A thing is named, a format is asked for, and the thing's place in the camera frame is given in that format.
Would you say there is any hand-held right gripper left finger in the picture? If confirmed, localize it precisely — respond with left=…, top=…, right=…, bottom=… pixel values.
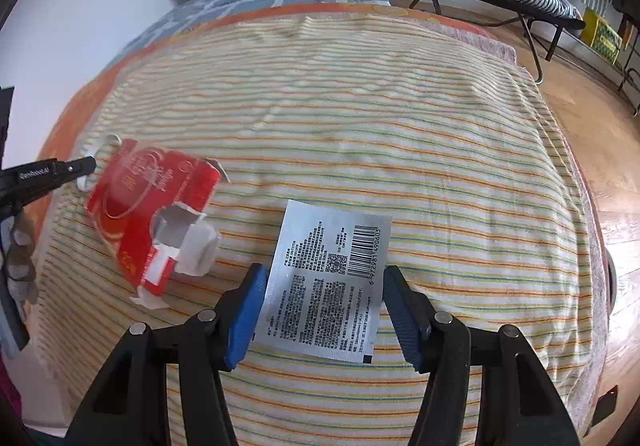
left=70, top=263, right=268, bottom=446

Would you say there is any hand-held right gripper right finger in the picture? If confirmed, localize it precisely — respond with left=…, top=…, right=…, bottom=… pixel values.
left=382, top=266, right=583, bottom=446

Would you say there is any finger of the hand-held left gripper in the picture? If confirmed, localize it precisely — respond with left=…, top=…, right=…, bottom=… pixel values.
left=0, top=156, right=97, bottom=207

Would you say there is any silver sachet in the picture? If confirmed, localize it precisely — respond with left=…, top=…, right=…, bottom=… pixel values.
left=252, top=199, right=393, bottom=364

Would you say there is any red cardboard box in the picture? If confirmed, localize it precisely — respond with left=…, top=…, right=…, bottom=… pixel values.
left=85, top=138, right=231, bottom=311

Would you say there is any person's left hand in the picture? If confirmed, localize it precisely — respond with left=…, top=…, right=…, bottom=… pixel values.
left=0, top=211, right=40, bottom=307

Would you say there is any striped fringed towel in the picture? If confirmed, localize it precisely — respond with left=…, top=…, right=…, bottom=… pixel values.
left=35, top=16, right=601, bottom=446

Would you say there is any black clothes rack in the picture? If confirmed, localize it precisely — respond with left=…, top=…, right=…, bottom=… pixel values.
left=550, top=0, right=640, bottom=117

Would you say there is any yellow crate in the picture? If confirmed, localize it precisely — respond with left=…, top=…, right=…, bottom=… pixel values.
left=582, top=8, right=623, bottom=62

